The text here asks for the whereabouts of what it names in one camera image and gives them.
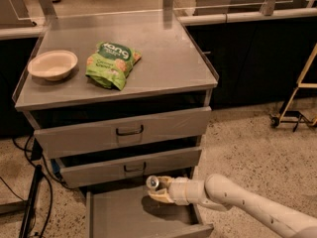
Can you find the grey top drawer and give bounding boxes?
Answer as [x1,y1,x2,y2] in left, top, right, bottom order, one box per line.
[32,90,211,159]

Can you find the green chip bag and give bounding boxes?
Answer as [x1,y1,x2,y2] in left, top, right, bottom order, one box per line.
[85,42,142,90]

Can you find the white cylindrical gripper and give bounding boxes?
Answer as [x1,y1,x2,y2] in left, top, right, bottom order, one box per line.
[148,176,211,206]

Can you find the grey bottom drawer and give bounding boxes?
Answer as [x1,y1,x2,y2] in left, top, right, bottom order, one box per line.
[86,177,214,238]

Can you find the silver redbull can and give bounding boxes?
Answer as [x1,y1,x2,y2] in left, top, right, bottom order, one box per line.
[146,176,159,190]

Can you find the white paper bowl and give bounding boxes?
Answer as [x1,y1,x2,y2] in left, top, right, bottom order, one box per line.
[27,51,78,81]

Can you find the black floor cable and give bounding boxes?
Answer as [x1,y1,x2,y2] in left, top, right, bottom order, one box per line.
[11,134,72,238]

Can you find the black stand leg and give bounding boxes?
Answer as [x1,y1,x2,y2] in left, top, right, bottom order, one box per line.
[19,165,43,238]

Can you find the white horizontal rail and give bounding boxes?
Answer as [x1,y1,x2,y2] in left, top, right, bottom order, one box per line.
[178,8,317,26]

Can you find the grey drawer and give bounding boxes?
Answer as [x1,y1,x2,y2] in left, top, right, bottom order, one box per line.
[56,137,201,187]
[32,90,211,159]
[86,177,214,238]

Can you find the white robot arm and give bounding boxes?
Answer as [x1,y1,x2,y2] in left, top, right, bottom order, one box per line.
[146,174,317,238]

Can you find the grey metal drawer cabinet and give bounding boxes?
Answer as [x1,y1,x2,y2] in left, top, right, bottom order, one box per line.
[16,11,217,238]

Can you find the grey middle drawer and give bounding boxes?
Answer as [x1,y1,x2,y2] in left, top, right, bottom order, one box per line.
[56,137,201,187]

